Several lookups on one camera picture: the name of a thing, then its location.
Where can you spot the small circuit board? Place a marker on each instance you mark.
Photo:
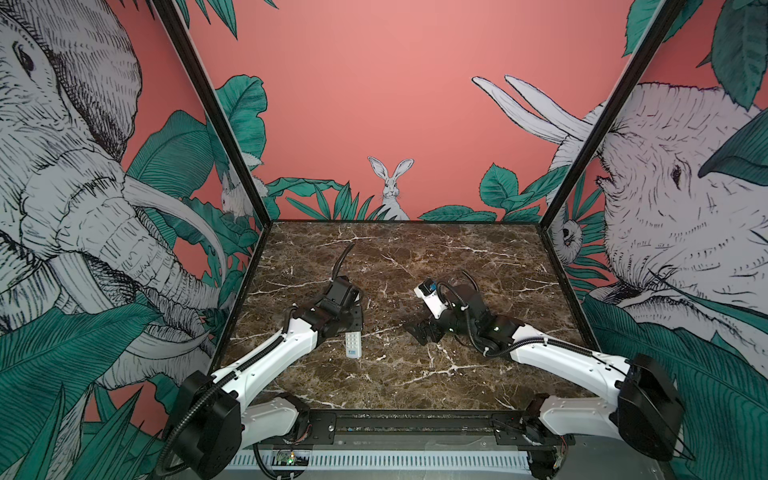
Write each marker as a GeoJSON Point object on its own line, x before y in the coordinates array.
{"type": "Point", "coordinates": [290, 459]}

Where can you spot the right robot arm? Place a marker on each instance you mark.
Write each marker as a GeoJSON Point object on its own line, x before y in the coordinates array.
{"type": "Point", "coordinates": [633, 399]}

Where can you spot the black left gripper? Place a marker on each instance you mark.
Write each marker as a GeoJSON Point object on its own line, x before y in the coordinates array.
{"type": "Point", "coordinates": [357, 315]}

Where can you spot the white ventilated strip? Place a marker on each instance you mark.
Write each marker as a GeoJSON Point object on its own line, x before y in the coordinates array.
{"type": "Point", "coordinates": [383, 460]}

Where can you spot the white remote control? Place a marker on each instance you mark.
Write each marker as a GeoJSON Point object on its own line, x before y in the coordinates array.
{"type": "Point", "coordinates": [353, 344]}

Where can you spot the black frame post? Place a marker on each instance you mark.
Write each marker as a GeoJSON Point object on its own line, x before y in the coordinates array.
{"type": "Point", "coordinates": [653, 36]}
{"type": "Point", "coordinates": [176, 30]}

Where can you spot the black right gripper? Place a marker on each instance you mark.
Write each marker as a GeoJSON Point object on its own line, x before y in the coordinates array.
{"type": "Point", "coordinates": [422, 325]}

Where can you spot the black right frame post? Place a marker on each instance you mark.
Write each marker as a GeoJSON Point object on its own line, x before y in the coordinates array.
{"type": "Point", "coordinates": [653, 36]}

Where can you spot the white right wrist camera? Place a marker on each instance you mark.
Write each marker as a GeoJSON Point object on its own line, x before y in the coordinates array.
{"type": "Point", "coordinates": [427, 291]}

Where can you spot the black front mounting rail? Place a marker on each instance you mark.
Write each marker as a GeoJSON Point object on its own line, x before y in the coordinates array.
{"type": "Point", "coordinates": [322, 426]}

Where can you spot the black left frame post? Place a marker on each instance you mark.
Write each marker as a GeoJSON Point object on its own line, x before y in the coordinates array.
{"type": "Point", "coordinates": [176, 30]}

